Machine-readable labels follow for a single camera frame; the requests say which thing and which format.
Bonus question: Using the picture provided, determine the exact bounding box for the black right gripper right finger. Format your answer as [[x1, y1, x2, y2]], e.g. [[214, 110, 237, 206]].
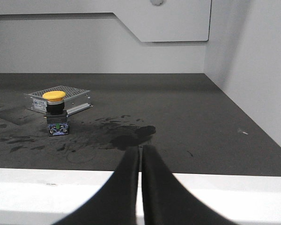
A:
[[141, 145, 232, 225]]

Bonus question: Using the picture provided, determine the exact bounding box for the yellow mushroom push button switch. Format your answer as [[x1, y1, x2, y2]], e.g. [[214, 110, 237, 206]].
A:
[[43, 90, 69, 136]]

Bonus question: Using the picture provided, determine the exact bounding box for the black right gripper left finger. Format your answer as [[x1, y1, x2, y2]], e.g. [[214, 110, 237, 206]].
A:
[[55, 148, 140, 225]]

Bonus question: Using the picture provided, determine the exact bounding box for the white cabinet panel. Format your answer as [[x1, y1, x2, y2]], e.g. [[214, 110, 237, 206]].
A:
[[0, 0, 212, 42]]

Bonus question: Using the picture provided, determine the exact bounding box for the silver mesh power supply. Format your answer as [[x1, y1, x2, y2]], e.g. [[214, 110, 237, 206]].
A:
[[24, 85, 92, 114]]

